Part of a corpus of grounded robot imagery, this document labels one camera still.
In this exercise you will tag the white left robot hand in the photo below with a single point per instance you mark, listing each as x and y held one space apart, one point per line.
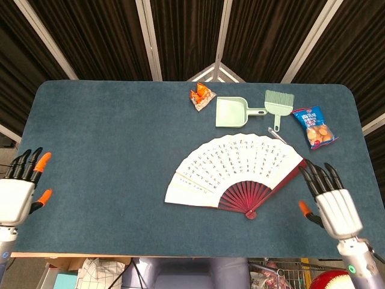
15 198

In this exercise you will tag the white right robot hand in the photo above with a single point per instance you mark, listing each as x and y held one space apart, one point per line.
337 210

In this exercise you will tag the red-ribbed paper folding fan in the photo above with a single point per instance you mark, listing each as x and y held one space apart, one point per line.
234 162

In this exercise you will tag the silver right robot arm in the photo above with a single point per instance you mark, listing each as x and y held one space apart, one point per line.
361 265

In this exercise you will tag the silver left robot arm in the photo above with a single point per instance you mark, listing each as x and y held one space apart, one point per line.
6 244

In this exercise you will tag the mint green hand brush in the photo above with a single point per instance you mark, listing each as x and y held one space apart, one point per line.
277 106

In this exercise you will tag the red and white ball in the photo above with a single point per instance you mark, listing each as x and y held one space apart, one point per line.
331 281

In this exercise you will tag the brown cardboard box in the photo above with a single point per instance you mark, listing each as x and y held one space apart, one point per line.
64 264

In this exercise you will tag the blue biscuit snack bag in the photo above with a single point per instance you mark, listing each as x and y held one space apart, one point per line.
316 126

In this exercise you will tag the teal box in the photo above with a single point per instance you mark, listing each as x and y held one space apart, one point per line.
64 281

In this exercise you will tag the clear wrapped straw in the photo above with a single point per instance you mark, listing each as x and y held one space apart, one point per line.
275 134

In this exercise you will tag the blue felt table mat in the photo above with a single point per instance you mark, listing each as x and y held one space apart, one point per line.
105 150

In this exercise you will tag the white checked cloth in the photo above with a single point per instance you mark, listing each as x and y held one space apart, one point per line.
99 274

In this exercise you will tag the mint green dustpan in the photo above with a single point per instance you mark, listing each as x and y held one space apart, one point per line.
230 113

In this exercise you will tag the grey robot torso base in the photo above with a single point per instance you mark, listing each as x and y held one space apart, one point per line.
180 274

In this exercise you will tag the crumpled orange snack wrapper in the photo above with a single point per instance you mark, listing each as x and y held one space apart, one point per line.
202 96

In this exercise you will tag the dark brown pleated curtain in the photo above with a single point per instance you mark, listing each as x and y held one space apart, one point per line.
186 36

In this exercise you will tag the white partition frame post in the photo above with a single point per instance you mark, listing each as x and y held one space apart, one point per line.
45 39
222 33
149 39
312 39

